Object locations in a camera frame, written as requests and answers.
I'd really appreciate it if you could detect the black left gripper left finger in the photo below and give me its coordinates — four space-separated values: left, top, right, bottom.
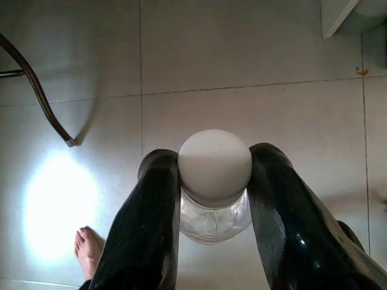
80 148 183 290

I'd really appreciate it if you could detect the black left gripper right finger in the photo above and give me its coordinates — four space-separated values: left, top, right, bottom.
247 142 387 290

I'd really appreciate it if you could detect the glass jar with white lid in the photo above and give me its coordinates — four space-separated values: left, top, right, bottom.
177 128 254 246

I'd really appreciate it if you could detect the person's bare foot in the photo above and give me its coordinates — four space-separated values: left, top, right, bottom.
74 225 106 281

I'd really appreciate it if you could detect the brown curved chair leg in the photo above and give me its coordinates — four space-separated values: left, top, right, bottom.
0 32 76 148

